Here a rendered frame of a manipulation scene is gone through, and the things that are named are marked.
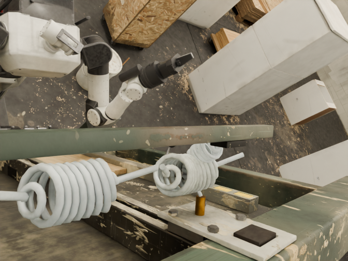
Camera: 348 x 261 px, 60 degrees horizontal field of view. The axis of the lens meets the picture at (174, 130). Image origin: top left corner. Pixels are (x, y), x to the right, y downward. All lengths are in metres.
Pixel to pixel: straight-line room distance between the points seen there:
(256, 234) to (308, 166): 4.33
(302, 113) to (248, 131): 5.60
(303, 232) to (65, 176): 0.37
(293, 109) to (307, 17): 3.02
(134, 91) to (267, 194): 0.61
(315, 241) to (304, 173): 4.27
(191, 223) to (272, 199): 0.66
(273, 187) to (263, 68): 2.44
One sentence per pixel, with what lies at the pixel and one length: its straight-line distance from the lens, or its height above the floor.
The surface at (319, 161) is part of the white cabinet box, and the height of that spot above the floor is 0.61.
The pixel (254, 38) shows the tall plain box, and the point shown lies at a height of 1.05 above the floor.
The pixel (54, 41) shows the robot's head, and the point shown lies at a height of 1.42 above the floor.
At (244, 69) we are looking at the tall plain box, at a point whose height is 0.81.
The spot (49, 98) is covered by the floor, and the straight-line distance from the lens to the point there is 2.76.
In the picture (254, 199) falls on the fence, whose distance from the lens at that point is 0.89.
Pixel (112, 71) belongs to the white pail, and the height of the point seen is 0.35.
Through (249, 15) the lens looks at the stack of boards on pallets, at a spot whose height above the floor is 0.25.
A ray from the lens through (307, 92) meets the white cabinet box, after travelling 6.05.
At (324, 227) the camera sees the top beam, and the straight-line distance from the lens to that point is 0.58.
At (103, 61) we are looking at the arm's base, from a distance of 1.29.
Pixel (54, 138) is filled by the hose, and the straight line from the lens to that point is 0.25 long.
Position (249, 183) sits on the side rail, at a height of 1.59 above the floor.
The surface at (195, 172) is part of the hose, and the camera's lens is 0.45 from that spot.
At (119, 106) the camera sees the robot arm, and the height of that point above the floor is 1.28.
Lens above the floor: 2.19
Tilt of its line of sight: 40 degrees down
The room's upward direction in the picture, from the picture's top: 57 degrees clockwise
